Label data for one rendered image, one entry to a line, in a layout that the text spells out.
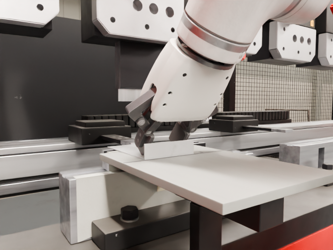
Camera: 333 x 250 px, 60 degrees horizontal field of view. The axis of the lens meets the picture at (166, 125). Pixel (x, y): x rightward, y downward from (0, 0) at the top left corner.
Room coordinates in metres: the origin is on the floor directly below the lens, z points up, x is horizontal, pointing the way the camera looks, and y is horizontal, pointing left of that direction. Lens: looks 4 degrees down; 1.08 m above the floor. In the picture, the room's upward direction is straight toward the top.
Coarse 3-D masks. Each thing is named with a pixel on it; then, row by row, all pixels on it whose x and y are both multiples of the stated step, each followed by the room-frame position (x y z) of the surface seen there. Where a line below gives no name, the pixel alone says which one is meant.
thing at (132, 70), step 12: (120, 48) 0.46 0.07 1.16; (132, 48) 0.48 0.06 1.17; (144, 48) 0.49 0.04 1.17; (156, 48) 0.50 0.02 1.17; (120, 60) 0.46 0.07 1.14; (132, 60) 0.48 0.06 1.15; (144, 60) 0.49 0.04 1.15; (120, 72) 0.46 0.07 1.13; (132, 72) 0.48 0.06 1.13; (144, 72) 0.49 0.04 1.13; (120, 84) 0.46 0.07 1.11; (132, 84) 0.48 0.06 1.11; (120, 96) 0.47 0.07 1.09; (132, 96) 0.49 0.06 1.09
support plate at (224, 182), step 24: (120, 168) 0.37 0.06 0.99; (144, 168) 0.34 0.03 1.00; (168, 168) 0.34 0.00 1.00; (192, 168) 0.34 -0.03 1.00; (216, 168) 0.34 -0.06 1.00; (240, 168) 0.34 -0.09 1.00; (264, 168) 0.34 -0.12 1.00; (288, 168) 0.34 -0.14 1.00; (312, 168) 0.34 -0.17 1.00; (192, 192) 0.25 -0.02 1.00; (216, 192) 0.24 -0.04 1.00; (240, 192) 0.24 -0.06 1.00; (264, 192) 0.25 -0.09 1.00; (288, 192) 0.26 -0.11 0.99
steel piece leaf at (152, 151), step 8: (144, 144) 0.39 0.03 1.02; (152, 144) 0.39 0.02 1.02; (160, 144) 0.40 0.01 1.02; (168, 144) 0.41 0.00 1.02; (176, 144) 0.41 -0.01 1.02; (184, 144) 0.42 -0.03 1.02; (192, 144) 0.43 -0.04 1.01; (128, 152) 0.43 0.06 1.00; (136, 152) 0.43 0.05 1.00; (144, 152) 0.39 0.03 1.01; (152, 152) 0.39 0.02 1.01; (160, 152) 0.40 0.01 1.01; (168, 152) 0.41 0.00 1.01; (176, 152) 0.41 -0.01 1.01; (184, 152) 0.42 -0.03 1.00; (192, 152) 0.43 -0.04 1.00
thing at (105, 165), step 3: (195, 141) 0.57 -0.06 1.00; (198, 141) 0.58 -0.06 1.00; (195, 144) 0.54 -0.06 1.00; (198, 144) 0.55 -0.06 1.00; (201, 144) 0.55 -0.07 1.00; (204, 144) 0.56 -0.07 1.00; (102, 150) 0.47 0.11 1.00; (105, 150) 0.47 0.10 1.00; (108, 150) 0.47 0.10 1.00; (111, 150) 0.47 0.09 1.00; (114, 150) 0.47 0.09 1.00; (102, 162) 0.47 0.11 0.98; (105, 162) 0.46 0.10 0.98; (102, 165) 0.47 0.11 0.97; (105, 165) 0.46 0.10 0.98; (108, 165) 0.45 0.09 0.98; (105, 168) 0.46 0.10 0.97; (108, 168) 0.45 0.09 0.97
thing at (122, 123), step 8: (88, 120) 0.71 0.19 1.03; (96, 120) 0.71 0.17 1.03; (104, 120) 0.71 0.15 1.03; (112, 120) 0.71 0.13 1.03; (72, 128) 0.68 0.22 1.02; (80, 128) 0.63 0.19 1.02; (88, 128) 0.63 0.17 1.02; (96, 128) 0.64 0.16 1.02; (104, 128) 0.65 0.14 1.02; (112, 128) 0.66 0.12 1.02; (120, 128) 0.67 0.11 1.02; (128, 128) 0.68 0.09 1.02; (72, 136) 0.68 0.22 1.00; (80, 136) 0.63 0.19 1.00; (88, 136) 0.63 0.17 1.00; (96, 136) 0.64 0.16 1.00; (104, 136) 0.62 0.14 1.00; (112, 136) 0.61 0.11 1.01; (120, 136) 0.61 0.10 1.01; (128, 136) 0.68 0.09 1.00; (80, 144) 0.63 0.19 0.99; (88, 144) 0.63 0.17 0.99; (128, 144) 0.53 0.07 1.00
